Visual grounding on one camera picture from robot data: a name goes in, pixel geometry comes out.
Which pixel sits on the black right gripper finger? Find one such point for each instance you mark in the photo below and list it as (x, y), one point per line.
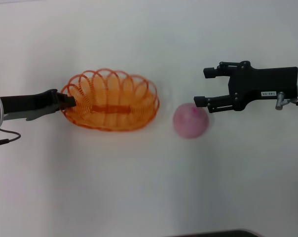
(223, 70)
(218, 103)

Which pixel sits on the pink peach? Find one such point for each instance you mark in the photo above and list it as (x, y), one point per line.
(189, 121)

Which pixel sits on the black rounded object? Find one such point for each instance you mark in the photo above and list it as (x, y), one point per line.
(225, 234)

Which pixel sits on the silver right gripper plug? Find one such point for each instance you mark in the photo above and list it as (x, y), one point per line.
(279, 102)

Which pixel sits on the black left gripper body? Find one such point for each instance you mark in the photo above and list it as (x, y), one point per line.
(30, 103)

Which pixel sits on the orange plastic woven basket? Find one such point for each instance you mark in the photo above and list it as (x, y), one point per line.
(129, 121)

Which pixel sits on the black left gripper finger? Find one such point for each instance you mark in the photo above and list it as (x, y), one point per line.
(66, 101)

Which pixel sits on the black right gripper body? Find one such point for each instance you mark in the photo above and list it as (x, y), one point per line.
(262, 84)

